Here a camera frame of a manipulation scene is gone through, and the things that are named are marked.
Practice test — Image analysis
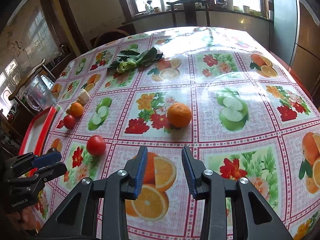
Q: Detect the person's left hand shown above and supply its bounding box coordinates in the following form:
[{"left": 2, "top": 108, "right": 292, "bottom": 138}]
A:
[{"left": 7, "top": 206, "right": 36, "bottom": 231}]

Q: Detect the dark plum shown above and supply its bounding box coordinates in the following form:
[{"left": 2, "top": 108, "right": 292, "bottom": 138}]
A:
[{"left": 46, "top": 147, "right": 58, "bottom": 154}]

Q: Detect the red rimmed white tray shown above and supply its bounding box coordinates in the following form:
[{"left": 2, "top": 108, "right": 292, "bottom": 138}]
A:
[{"left": 18, "top": 106, "right": 58, "bottom": 178}]

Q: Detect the red tomato right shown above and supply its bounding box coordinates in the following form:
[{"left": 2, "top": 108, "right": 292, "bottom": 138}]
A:
[{"left": 86, "top": 135, "right": 106, "bottom": 157}]

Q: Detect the red tomato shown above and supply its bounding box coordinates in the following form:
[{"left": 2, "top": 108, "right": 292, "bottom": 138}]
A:
[
  {"left": 63, "top": 114, "right": 76, "bottom": 129},
  {"left": 86, "top": 135, "right": 106, "bottom": 157}
]

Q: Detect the red tomato far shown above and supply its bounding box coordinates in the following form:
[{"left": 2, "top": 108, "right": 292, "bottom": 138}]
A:
[{"left": 63, "top": 114, "right": 76, "bottom": 129}]

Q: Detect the clear glass mug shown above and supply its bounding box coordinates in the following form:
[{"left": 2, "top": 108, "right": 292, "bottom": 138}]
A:
[{"left": 24, "top": 75, "right": 57, "bottom": 112}]

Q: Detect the wooden carved rack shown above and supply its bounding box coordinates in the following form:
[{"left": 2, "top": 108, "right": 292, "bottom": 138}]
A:
[{"left": 8, "top": 58, "right": 56, "bottom": 115}]

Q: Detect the small orange far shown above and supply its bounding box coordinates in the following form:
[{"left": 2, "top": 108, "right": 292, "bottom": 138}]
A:
[{"left": 69, "top": 102, "right": 84, "bottom": 118}]

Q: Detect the orange on table right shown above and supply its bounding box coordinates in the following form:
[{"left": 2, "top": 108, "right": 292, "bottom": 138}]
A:
[{"left": 167, "top": 102, "right": 192, "bottom": 128}]

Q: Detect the banana piece far upper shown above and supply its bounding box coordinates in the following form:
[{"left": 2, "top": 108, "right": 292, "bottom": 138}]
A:
[{"left": 77, "top": 89, "right": 90, "bottom": 106}]

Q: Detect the floral plastic tablecloth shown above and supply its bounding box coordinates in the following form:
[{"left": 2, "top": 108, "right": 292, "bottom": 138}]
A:
[{"left": 33, "top": 27, "right": 319, "bottom": 239}]

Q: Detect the green leafy vegetable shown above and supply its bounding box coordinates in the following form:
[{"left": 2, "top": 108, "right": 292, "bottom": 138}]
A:
[{"left": 108, "top": 47, "right": 163, "bottom": 74}]

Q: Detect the wicker chair back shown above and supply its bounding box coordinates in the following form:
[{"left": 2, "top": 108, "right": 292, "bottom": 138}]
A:
[{"left": 93, "top": 29, "right": 129, "bottom": 48}]

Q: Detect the dark wooden chair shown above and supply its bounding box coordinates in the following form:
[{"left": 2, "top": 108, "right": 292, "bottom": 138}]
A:
[{"left": 167, "top": 0, "right": 211, "bottom": 27}]

